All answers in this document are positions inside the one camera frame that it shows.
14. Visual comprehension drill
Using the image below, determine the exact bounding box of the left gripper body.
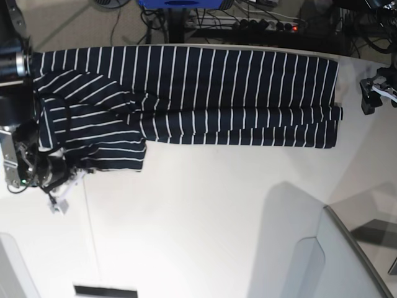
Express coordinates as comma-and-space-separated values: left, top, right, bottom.
360, 66, 396, 93

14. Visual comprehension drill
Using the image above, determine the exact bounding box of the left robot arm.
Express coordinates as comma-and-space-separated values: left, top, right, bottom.
332, 1, 396, 115

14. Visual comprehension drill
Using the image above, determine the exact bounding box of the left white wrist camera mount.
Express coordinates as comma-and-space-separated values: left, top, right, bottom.
372, 84, 396, 108

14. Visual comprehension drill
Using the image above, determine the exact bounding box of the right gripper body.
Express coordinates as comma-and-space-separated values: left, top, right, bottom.
38, 155, 77, 191

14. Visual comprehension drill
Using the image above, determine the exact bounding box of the white power strip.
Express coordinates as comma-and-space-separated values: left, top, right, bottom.
194, 15, 301, 33

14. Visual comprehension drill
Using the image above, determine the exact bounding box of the navy white striped t-shirt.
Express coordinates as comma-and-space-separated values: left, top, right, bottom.
32, 45, 343, 171

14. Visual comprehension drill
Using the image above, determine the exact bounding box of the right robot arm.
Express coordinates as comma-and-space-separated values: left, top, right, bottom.
1, 1, 73, 194

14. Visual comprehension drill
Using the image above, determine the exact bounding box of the blue plastic bin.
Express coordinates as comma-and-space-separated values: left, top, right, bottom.
138, 0, 234, 10

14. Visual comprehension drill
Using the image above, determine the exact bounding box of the grey metal edge rail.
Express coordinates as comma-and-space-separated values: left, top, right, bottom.
318, 206, 393, 297

